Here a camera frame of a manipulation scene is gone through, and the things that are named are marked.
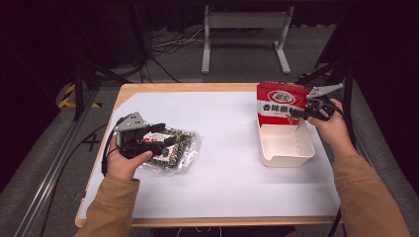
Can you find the white metal stand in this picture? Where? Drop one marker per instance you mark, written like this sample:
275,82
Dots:
247,19

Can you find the aluminium rail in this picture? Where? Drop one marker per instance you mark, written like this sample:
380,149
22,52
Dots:
49,177

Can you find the person's left hand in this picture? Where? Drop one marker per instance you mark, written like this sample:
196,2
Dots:
123,166

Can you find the yellow and black floor tape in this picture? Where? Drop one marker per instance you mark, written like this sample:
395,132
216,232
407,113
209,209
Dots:
67,97

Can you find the red seasoning packet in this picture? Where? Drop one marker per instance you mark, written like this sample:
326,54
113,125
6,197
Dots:
280,98

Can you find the person's right hand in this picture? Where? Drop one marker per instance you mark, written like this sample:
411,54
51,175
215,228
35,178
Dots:
336,135

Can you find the white plastic storage box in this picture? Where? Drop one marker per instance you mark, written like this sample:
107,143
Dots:
283,148

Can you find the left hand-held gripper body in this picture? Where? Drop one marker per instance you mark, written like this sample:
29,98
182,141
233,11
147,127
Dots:
131,131

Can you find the clear bag of dried vegetables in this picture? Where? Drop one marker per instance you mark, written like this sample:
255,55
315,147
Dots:
183,148

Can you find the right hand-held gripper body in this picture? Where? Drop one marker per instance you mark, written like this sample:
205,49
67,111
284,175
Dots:
319,107

